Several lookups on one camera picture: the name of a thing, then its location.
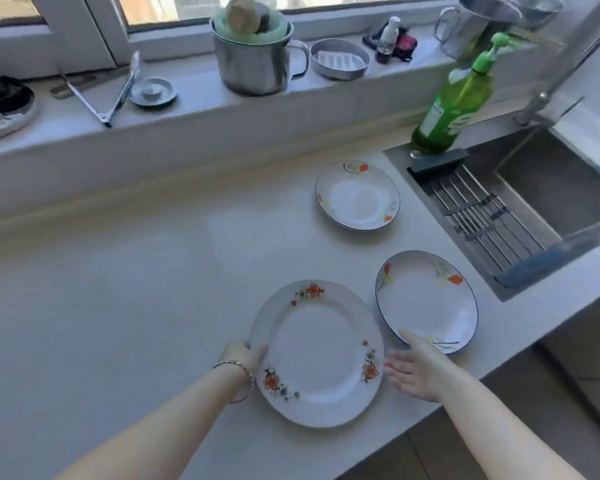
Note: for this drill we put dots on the metal kitchen tongs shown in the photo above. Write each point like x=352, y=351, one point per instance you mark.
x=117, y=97

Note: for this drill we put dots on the round black pan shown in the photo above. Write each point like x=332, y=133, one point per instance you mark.
x=2, y=107

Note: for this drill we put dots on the person's left thumb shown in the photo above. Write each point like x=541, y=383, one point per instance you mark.
x=258, y=351

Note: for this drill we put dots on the steel kitchen faucet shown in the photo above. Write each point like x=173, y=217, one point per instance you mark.
x=570, y=59

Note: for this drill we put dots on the green dish soap bottle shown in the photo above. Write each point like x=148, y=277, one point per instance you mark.
x=452, y=109

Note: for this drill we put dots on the metal roll-up drying rack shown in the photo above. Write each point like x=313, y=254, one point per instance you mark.
x=485, y=214

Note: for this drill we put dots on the white soap bar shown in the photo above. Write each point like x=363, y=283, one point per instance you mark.
x=339, y=60

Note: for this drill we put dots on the oval metal soap dish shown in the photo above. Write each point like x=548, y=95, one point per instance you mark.
x=340, y=59

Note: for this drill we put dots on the round metal sink strainer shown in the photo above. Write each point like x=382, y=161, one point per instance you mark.
x=152, y=91

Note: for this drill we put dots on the person's right thumb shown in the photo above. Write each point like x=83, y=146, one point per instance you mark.
x=414, y=339

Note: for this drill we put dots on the green sponge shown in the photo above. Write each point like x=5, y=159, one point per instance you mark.
x=277, y=32

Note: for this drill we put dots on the person's right forearm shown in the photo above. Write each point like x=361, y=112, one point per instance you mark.
x=500, y=429

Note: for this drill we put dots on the person's right hand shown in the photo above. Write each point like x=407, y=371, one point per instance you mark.
x=425, y=370

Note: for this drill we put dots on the white window frame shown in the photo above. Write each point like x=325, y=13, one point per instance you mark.
x=95, y=29

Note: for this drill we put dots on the large white floral plate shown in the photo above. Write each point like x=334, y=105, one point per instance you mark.
x=317, y=352

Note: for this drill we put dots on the large steel mug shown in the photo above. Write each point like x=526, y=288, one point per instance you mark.
x=475, y=27

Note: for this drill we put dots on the stainless steel sink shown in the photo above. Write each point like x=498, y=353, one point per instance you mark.
x=555, y=194

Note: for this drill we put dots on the person's left forearm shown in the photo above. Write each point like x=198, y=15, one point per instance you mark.
x=165, y=429

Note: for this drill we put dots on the steel bowl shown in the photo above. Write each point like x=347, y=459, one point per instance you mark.
x=540, y=9

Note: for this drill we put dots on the small dark-rimmed floral plate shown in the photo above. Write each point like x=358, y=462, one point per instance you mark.
x=357, y=195
x=427, y=297

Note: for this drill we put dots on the person's left hand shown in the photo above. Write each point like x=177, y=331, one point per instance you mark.
x=237, y=355

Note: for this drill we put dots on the beige loofah scrubber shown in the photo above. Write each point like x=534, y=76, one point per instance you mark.
x=243, y=13

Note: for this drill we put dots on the small clear bottle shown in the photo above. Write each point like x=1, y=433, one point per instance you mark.
x=387, y=39

